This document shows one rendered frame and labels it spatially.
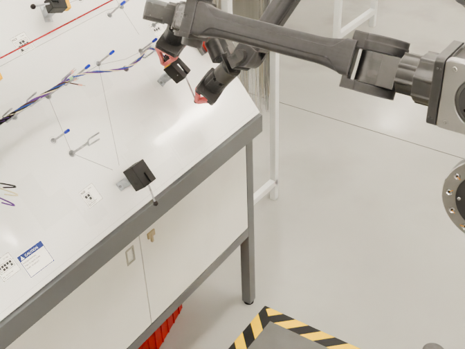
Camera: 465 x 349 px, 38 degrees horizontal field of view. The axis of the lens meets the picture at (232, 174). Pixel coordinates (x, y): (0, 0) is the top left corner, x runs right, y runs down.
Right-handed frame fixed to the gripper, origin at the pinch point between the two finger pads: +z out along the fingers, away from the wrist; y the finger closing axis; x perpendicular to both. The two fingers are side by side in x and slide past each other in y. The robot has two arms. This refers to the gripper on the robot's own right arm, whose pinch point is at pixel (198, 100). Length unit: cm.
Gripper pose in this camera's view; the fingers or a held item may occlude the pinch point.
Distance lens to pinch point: 201.2
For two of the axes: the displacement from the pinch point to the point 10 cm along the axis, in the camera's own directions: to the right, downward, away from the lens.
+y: -4.1, 6.9, -5.9
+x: 7.6, 6.2, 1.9
